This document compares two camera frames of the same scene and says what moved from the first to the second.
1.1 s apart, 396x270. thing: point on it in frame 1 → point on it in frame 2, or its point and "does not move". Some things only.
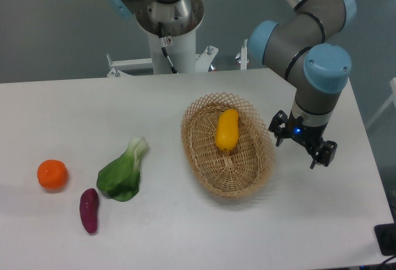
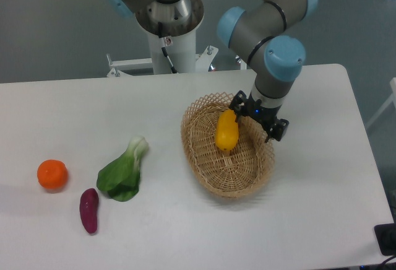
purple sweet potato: x=89 y=203 does not move
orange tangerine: x=52 y=174 does not move
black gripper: x=307 y=135 → x=243 y=105
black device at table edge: x=385 y=235 does not move
